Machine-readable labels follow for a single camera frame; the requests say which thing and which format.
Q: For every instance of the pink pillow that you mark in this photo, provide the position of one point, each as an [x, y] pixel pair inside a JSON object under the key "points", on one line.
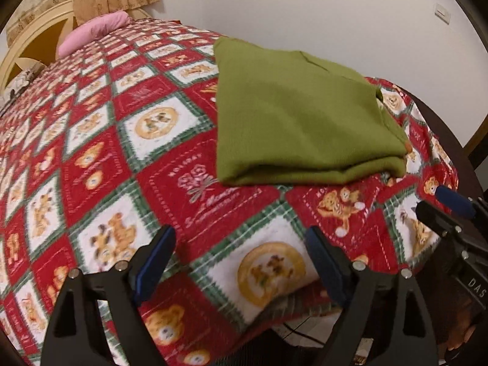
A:
{"points": [[91, 32]]}

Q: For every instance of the person's right hand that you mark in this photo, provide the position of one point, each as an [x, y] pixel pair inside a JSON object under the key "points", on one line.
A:
{"points": [[459, 335]]}

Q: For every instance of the green knitted sweater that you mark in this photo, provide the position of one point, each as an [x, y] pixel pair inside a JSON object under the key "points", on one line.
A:
{"points": [[297, 122]]}

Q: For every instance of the dark wooden bed frame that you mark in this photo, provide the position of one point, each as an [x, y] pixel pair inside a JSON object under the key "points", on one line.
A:
{"points": [[453, 141]]}

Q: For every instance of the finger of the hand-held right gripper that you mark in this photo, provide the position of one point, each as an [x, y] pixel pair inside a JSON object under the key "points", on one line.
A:
{"points": [[438, 217], [453, 198]]}

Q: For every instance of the patterned white pillow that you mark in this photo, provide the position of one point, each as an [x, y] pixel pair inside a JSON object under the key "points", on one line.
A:
{"points": [[23, 80]]}

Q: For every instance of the cream wooden headboard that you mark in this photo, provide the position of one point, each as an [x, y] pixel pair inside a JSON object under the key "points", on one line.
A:
{"points": [[34, 42]]}

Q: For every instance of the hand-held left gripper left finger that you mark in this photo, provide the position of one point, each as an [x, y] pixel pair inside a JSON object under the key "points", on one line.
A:
{"points": [[154, 259]]}

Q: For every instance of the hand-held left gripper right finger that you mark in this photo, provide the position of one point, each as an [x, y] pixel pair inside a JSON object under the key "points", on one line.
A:
{"points": [[328, 263]]}

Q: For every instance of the red printed bear blanket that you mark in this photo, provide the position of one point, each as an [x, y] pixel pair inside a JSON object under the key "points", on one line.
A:
{"points": [[114, 167]]}

